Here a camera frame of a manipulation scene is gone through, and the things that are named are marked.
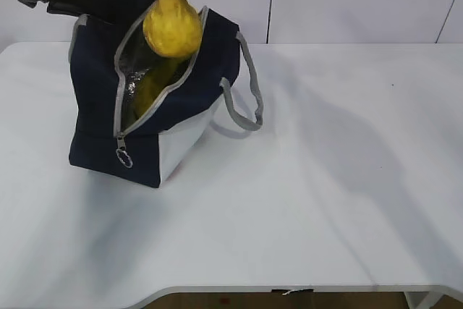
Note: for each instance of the yellow pear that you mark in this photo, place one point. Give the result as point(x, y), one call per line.
point(173, 29)

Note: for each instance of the yellow banana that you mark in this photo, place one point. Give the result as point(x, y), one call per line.
point(165, 73)

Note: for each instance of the navy blue lunch bag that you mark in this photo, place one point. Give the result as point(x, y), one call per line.
point(108, 61)

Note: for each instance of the white table leg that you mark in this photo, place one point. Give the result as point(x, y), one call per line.
point(422, 300)

